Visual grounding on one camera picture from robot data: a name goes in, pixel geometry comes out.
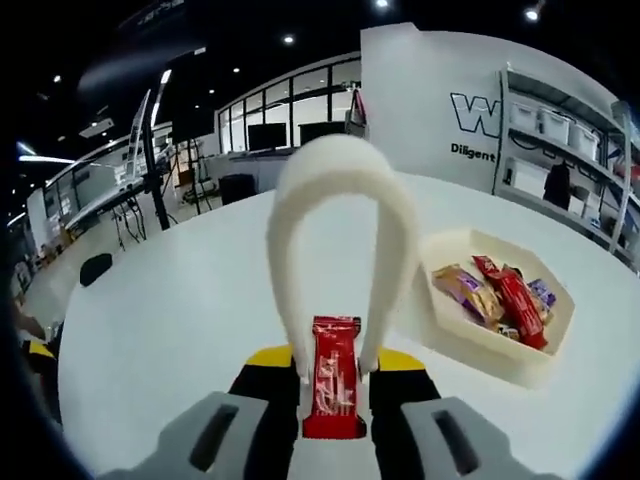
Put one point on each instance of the gold snack food packet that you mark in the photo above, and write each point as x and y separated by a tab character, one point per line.
452	280

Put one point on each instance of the white food tongs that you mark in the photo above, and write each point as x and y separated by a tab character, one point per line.
345	160

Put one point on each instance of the cream hexagonal food container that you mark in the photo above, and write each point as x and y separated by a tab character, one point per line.
500	365

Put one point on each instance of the black bag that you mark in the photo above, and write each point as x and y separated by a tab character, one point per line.
557	187

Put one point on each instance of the white lettered partition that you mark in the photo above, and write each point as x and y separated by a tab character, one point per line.
400	100

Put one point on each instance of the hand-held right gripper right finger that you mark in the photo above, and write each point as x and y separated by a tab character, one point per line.
415	440

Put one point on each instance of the group of ceiling spotlights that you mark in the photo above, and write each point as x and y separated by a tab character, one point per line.
288	39

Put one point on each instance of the purple snack food packet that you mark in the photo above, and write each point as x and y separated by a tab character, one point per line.
542	297

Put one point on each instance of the white box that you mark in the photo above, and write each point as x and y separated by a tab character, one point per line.
527	177

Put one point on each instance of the grey hanging bag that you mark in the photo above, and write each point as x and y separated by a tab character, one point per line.
356	122

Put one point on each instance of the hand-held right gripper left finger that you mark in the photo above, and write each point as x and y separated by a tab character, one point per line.
240	440

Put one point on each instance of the long display counter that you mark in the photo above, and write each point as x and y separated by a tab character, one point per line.
260	165

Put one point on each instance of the tilted monitor on stand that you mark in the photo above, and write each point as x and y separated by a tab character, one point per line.
135	140

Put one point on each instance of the black office chair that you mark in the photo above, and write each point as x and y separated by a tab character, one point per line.
239	190
95	270

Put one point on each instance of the grey metal shelving rack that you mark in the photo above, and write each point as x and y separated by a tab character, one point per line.
621	175

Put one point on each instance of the group of white storage bins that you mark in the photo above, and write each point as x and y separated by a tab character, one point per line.
552	125

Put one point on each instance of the brown snack food packet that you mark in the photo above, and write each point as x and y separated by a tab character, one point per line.
485	306

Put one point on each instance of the black monitor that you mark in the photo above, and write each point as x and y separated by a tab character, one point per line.
267	136
320	129

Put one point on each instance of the black hanging banner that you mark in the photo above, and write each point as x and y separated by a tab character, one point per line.
150	50

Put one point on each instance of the red snack food packet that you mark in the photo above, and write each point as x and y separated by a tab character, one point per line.
332	380
520	305

